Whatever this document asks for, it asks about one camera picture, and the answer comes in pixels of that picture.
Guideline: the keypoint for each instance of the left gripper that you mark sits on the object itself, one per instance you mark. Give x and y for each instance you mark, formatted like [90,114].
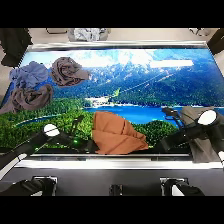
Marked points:
[87,146]

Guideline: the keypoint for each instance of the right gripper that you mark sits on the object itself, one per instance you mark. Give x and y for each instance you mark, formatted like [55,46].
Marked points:
[166,143]

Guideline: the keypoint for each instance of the orange shirt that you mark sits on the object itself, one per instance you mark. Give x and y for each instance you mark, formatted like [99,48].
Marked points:
[116,135]

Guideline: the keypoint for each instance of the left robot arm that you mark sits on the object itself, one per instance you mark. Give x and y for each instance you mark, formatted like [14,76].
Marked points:
[36,139]

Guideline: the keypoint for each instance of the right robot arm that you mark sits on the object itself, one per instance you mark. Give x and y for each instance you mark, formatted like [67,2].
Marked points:
[200,128]

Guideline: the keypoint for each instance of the folded grey shirt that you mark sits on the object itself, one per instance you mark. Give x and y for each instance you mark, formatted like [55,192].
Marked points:
[200,146]

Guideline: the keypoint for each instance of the grey-brown garment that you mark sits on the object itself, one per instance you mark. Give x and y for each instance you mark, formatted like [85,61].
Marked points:
[28,98]

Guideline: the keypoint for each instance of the brown garment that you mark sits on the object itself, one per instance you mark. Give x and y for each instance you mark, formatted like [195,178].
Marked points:
[68,71]

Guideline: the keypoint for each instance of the blue garment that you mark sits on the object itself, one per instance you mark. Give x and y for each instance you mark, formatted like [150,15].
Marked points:
[30,75]

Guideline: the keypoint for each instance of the heap of clothes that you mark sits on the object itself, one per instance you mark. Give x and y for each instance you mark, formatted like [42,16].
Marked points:
[87,34]

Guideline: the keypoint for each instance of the silver frame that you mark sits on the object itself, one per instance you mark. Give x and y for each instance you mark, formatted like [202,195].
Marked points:
[116,164]

